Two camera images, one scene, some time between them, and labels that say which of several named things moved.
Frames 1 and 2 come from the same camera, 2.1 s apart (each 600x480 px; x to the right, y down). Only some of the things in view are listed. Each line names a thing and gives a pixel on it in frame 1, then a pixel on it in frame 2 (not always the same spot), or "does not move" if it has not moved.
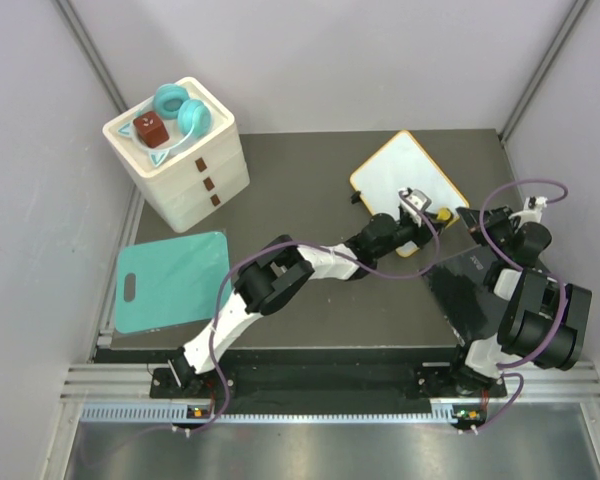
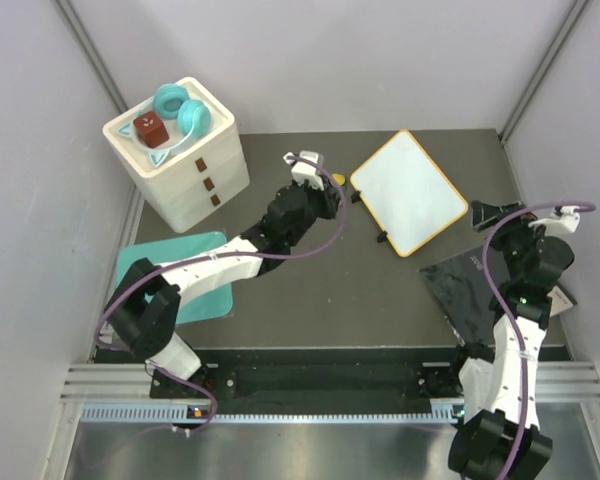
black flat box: x=458 y=283 does not move
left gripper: x=423 y=230 to x=328 y=197
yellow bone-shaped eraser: x=444 y=214 to x=339 y=178
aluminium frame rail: x=97 y=383 does not move
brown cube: x=150 y=129 does not move
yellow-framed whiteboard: x=398 y=164 does not move
